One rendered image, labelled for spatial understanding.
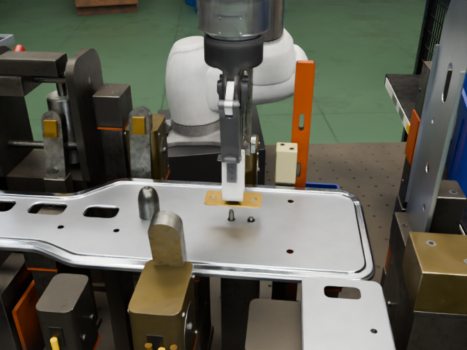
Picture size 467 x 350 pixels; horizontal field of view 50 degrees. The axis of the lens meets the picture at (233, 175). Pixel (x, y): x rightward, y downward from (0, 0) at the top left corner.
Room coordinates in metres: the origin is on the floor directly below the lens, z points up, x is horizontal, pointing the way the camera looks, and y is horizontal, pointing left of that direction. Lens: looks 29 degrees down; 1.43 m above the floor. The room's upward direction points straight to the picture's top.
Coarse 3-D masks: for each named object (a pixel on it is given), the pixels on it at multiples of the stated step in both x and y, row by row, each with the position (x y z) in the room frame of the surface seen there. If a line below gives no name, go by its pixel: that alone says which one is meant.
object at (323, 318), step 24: (312, 288) 0.48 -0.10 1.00; (360, 288) 0.48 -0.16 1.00; (312, 312) 0.44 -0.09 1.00; (336, 312) 0.44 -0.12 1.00; (360, 312) 0.44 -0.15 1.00; (384, 312) 0.44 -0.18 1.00; (312, 336) 0.40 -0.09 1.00; (336, 336) 0.40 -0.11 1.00; (360, 336) 0.40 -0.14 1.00; (384, 336) 0.40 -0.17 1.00
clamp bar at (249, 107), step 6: (252, 72) 0.78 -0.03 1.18; (252, 78) 0.79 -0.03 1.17; (252, 84) 0.79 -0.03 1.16; (252, 90) 0.79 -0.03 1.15; (246, 108) 0.78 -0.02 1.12; (246, 114) 0.78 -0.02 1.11; (246, 120) 0.77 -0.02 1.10; (246, 126) 0.77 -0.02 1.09; (246, 132) 0.76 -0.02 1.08; (246, 138) 0.76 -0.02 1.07; (246, 150) 0.76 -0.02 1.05
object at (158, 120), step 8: (152, 120) 0.85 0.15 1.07; (160, 120) 0.85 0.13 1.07; (128, 128) 0.81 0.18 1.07; (152, 128) 0.81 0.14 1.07; (160, 128) 0.83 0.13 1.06; (128, 136) 0.80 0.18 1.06; (152, 136) 0.80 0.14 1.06; (160, 136) 0.82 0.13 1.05; (128, 144) 0.81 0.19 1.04; (152, 144) 0.80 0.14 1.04; (160, 144) 0.82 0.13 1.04; (128, 152) 0.81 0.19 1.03; (152, 152) 0.80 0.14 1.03; (160, 152) 0.81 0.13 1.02; (160, 160) 0.81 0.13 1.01; (160, 168) 0.81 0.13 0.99; (168, 168) 0.86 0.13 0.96; (160, 176) 0.80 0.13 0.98
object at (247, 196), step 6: (210, 192) 0.65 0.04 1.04; (216, 192) 0.65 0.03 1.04; (246, 192) 0.65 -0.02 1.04; (252, 192) 0.65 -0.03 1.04; (210, 198) 0.63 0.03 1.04; (216, 198) 0.63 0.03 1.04; (246, 198) 0.63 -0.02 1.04; (252, 198) 0.63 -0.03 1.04; (258, 198) 0.63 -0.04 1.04; (210, 204) 0.62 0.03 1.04; (216, 204) 0.62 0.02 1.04; (222, 204) 0.62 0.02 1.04; (228, 204) 0.62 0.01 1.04; (234, 204) 0.62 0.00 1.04; (240, 204) 0.62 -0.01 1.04; (246, 204) 0.62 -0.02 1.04; (252, 204) 0.62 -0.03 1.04; (258, 204) 0.62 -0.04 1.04
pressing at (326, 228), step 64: (0, 192) 0.70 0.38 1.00; (128, 192) 0.71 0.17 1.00; (192, 192) 0.71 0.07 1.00; (256, 192) 0.71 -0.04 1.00; (320, 192) 0.71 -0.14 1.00; (64, 256) 0.55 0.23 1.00; (128, 256) 0.54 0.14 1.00; (192, 256) 0.54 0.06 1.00; (256, 256) 0.54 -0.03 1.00; (320, 256) 0.54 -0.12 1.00
